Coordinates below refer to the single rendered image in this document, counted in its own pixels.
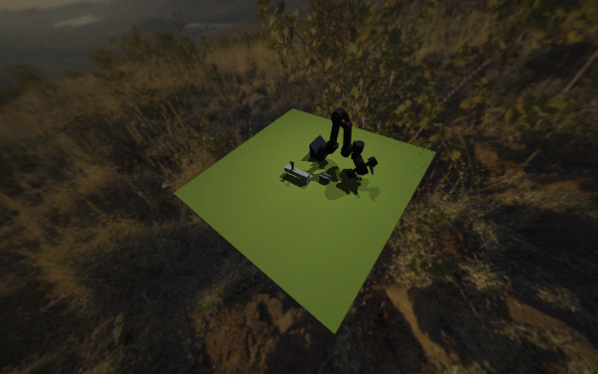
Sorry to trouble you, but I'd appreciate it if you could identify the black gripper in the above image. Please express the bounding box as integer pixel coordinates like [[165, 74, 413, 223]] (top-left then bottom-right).
[[346, 156, 378, 182]]

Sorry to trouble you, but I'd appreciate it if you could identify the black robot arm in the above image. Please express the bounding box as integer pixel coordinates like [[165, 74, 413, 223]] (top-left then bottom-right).
[[316, 107, 369, 176]]

